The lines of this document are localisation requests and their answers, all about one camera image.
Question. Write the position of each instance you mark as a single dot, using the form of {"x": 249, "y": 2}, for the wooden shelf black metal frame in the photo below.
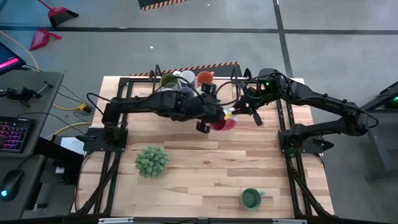
{"x": 225, "y": 93}

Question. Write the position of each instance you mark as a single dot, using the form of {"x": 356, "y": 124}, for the green mug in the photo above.
{"x": 250, "y": 199}

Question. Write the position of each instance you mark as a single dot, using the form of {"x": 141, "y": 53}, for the red broom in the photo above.
{"x": 57, "y": 12}

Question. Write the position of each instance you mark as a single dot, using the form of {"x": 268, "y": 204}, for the grey desk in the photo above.
{"x": 37, "y": 102}

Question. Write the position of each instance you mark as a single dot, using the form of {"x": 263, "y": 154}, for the black computer mouse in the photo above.
{"x": 11, "y": 183}

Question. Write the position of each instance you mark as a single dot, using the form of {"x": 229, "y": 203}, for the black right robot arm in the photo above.
{"x": 326, "y": 99}

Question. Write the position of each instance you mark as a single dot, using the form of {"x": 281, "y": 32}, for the black equipment bracket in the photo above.
{"x": 59, "y": 155}

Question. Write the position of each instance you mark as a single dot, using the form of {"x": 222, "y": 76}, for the orange mug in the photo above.
{"x": 203, "y": 77}

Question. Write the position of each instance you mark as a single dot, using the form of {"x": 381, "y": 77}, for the red dustpan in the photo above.
{"x": 42, "y": 37}

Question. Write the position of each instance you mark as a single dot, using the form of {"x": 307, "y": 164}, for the white paper sheet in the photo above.
{"x": 73, "y": 144}

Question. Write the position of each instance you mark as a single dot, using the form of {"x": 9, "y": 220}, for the dark screen with pink bar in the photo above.
{"x": 7, "y": 57}

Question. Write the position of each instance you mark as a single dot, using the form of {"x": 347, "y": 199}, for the hazard striped black mat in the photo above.
{"x": 217, "y": 71}
{"x": 149, "y": 2}

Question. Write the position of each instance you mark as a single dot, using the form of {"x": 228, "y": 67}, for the backlit keyboard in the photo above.
{"x": 14, "y": 133}

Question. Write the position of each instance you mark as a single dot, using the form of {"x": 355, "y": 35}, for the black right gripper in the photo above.
{"x": 253, "y": 99}

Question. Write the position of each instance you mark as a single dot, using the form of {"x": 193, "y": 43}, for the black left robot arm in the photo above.
{"x": 140, "y": 104}

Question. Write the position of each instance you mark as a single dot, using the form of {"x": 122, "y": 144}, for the yellow tape tag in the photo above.
{"x": 228, "y": 115}

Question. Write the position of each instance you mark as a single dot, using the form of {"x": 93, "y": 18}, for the black stand with green light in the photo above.
{"x": 385, "y": 95}

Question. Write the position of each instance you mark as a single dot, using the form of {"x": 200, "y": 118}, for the black clamp tool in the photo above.
{"x": 25, "y": 93}

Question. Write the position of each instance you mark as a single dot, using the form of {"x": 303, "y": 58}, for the green succulent in patterned pot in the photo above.
{"x": 152, "y": 161}

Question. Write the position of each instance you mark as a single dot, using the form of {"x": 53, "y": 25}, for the black metal table frame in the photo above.
{"x": 123, "y": 82}

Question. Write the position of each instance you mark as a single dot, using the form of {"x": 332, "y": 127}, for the white mug blue rim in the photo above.
{"x": 188, "y": 75}

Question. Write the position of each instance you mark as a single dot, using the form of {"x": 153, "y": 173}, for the silver metal bracket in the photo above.
{"x": 115, "y": 220}
{"x": 289, "y": 221}

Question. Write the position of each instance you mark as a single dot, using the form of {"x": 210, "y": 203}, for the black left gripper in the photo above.
{"x": 206, "y": 107}

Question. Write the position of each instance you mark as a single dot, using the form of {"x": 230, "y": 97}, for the white mug black text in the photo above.
{"x": 169, "y": 81}

